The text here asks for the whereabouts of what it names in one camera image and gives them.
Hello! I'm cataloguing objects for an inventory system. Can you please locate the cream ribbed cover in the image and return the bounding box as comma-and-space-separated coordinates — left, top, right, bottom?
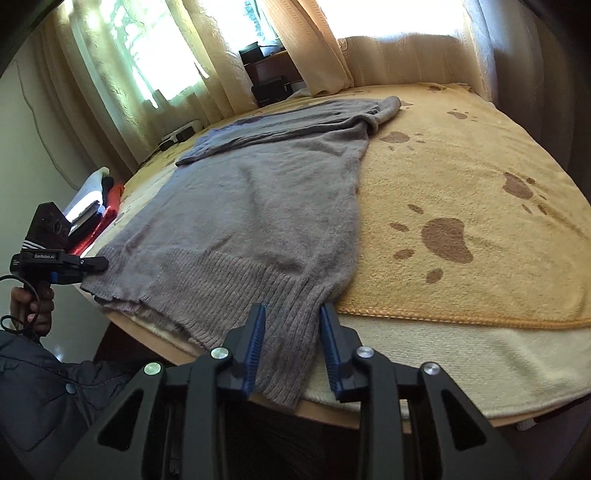
339, 33, 490, 95

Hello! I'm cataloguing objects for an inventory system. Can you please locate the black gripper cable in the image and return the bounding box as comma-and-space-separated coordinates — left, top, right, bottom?
0, 274, 44, 342

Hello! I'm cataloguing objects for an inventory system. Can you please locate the cream sheer curtain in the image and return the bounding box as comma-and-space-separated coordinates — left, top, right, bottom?
34, 0, 282, 164

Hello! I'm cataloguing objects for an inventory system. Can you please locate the large black box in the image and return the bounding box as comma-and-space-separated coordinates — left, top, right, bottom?
253, 78, 289, 106

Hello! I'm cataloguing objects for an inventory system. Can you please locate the white power strip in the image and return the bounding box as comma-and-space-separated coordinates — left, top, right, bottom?
161, 121, 204, 141

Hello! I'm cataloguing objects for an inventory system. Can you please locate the grey knitted sweater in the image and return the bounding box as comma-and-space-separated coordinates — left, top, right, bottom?
79, 95, 402, 409

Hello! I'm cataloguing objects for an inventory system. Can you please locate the small black box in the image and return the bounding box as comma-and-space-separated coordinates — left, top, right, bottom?
239, 41, 278, 63

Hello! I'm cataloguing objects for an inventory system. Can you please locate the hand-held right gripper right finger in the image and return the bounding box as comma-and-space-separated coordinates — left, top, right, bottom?
320, 302, 520, 480

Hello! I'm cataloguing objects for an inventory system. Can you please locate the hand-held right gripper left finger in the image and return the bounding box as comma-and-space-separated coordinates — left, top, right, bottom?
62, 303, 267, 480

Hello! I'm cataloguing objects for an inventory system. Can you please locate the wooden bed frame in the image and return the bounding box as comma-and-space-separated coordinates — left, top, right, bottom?
104, 310, 546, 435

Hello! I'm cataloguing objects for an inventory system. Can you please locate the person's left forearm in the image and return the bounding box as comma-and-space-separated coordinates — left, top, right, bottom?
0, 330, 139, 462

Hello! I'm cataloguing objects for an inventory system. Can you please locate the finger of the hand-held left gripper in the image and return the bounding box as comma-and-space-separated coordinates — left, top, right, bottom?
76, 257, 110, 278

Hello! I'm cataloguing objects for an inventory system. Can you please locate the cream narrow curtain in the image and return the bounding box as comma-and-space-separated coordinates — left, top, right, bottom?
263, 0, 356, 97

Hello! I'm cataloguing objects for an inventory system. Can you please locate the stack of folded clothes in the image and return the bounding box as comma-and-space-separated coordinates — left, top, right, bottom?
69, 182, 125, 257

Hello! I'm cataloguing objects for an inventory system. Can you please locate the person's left hand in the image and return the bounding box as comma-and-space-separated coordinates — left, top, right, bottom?
10, 284, 54, 337

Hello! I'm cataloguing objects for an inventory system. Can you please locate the brown wooden cabinet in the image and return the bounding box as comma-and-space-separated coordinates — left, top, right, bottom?
244, 50, 305, 100

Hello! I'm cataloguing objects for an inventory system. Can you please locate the cream bed sheet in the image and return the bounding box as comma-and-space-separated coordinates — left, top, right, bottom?
104, 305, 587, 416

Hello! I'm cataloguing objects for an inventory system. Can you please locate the yellow paw print blanket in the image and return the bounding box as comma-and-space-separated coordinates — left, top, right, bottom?
117, 82, 591, 330

